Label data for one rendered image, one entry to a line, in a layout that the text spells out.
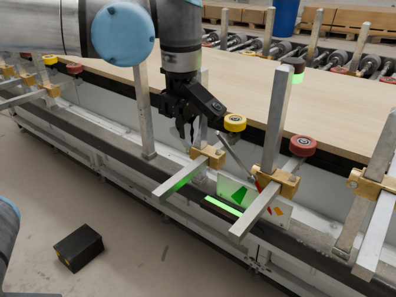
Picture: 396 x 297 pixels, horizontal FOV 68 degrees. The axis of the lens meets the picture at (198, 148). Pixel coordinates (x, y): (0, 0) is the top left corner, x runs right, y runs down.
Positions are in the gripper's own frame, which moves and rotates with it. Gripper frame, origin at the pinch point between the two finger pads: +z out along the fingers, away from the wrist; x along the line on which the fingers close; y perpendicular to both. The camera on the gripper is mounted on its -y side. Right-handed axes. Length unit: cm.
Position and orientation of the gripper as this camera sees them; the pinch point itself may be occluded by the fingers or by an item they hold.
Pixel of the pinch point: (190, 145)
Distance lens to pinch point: 75.7
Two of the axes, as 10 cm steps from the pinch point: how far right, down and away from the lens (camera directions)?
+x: -5.9, 4.5, -6.7
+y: -8.1, -3.3, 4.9
